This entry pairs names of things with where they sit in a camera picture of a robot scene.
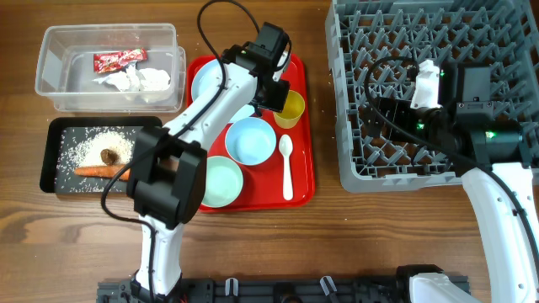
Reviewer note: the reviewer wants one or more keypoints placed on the orange carrot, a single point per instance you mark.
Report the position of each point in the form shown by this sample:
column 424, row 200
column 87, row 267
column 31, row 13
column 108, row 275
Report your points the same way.
column 98, row 171

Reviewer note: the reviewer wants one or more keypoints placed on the pile of rice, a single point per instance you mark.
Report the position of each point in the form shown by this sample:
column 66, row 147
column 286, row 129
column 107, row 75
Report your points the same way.
column 81, row 147

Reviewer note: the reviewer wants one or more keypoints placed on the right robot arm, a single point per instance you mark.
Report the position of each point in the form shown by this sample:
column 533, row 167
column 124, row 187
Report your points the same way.
column 452, row 112

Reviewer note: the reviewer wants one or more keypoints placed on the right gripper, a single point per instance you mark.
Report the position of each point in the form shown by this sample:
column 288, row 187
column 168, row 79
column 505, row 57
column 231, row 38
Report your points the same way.
column 397, row 111

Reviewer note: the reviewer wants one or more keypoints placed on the red snack wrapper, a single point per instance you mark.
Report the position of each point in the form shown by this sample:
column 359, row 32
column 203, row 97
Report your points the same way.
column 115, row 61

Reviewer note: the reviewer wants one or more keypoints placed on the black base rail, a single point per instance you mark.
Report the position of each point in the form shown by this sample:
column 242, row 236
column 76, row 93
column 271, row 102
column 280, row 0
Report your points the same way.
column 375, row 289

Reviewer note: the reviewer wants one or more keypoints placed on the yellow plastic cup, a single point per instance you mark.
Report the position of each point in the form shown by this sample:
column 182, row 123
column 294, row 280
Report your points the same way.
column 294, row 108

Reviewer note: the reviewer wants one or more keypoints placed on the black food waste tray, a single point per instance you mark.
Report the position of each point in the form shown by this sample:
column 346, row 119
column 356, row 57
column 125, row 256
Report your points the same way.
column 48, row 170

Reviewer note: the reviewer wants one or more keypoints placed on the large light blue plate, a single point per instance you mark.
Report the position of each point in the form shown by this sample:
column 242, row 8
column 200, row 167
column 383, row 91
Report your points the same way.
column 204, row 78

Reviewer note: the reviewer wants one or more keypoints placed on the white plastic spoon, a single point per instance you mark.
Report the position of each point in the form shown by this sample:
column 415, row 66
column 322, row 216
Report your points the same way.
column 286, row 149

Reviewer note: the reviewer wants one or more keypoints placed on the crumpled white tissue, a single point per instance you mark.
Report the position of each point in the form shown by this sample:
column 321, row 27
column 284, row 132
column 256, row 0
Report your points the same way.
column 151, row 84

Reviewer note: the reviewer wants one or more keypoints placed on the clear plastic waste bin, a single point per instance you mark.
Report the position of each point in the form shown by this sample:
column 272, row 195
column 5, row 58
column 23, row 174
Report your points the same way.
column 65, row 75

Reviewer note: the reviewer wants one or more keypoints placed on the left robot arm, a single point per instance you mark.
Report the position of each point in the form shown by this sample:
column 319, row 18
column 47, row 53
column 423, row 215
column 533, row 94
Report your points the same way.
column 168, row 175

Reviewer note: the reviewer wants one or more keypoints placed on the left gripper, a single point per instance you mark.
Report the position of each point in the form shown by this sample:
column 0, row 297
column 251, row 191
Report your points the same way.
column 278, row 102

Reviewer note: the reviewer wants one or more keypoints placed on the brown food scrap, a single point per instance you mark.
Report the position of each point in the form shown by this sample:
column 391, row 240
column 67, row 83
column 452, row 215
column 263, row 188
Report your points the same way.
column 109, row 157

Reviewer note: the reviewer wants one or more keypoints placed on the green bowl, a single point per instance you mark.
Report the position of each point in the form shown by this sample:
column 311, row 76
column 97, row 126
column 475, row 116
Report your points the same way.
column 224, row 182

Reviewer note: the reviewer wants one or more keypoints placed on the red serving tray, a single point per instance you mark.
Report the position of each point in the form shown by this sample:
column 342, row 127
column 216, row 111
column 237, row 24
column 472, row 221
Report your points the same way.
column 262, row 188

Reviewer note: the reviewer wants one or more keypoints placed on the light blue bowl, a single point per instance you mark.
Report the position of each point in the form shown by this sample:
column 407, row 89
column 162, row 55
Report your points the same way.
column 250, row 141

